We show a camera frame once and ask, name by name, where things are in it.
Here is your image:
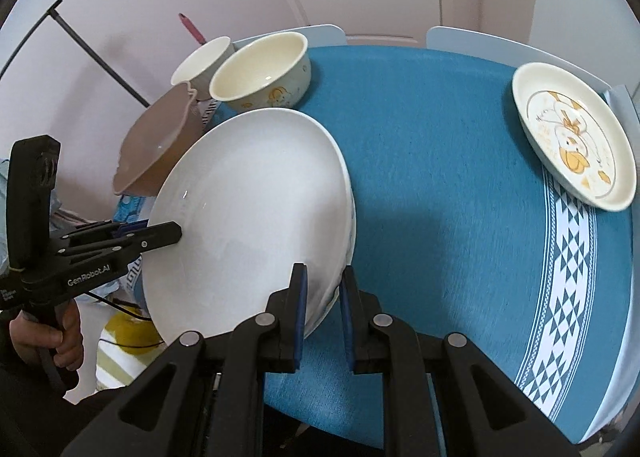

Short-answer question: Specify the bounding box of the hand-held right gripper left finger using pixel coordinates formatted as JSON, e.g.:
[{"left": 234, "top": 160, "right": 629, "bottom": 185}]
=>
[{"left": 60, "top": 263, "right": 307, "bottom": 457}]

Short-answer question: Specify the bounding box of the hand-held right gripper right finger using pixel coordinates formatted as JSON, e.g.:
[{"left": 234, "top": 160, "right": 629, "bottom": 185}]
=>
[{"left": 340, "top": 267, "right": 581, "bottom": 457}]

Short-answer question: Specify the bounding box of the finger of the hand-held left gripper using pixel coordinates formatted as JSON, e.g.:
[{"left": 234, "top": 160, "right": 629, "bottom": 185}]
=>
[
  {"left": 56, "top": 221, "right": 184, "bottom": 259},
  {"left": 64, "top": 218, "right": 150, "bottom": 244}
]

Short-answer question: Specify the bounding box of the brown handled bowl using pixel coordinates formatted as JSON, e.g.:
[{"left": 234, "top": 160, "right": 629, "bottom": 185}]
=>
[{"left": 111, "top": 80, "right": 206, "bottom": 197}]

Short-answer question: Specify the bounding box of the large white plate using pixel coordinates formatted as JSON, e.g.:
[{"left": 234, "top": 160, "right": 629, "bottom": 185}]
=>
[{"left": 141, "top": 108, "right": 357, "bottom": 345}]

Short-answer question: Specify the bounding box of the plain white bowl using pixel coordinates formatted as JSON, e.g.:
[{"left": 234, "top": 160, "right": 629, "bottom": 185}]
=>
[{"left": 170, "top": 36, "right": 236, "bottom": 100}]

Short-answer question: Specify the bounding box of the cream duck print bowl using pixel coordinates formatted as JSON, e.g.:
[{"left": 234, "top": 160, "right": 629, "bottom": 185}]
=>
[{"left": 209, "top": 31, "right": 312, "bottom": 113}]

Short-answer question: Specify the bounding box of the cream duck print plate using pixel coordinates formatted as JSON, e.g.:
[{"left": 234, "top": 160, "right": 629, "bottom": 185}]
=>
[{"left": 511, "top": 62, "right": 637, "bottom": 212}]

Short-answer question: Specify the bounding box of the person's left hand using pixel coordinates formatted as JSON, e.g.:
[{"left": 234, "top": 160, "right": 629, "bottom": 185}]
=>
[{"left": 10, "top": 299, "right": 83, "bottom": 369}]

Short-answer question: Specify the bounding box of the yellow striped cloth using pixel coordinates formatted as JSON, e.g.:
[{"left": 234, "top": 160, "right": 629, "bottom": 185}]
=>
[{"left": 97, "top": 309, "right": 163, "bottom": 388}]

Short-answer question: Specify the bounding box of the black metal rack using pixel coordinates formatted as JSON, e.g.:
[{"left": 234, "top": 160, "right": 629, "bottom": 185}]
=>
[{"left": 0, "top": 0, "right": 151, "bottom": 108}]

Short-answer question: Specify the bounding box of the blue patterned tablecloth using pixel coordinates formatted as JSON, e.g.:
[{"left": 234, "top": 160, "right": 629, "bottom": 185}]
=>
[{"left": 232, "top": 40, "right": 633, "bottom": 443}]

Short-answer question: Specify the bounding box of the black cable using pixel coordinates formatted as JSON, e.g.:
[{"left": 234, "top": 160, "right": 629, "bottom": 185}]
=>
[{"left": 82, "top": 292, "right": 161, "bottom": 350}]

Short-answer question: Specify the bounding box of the pink handled tool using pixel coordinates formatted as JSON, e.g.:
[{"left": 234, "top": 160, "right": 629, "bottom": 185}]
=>
[{"left": 178, "top": 13, "right": 207, "bottom": 45}]

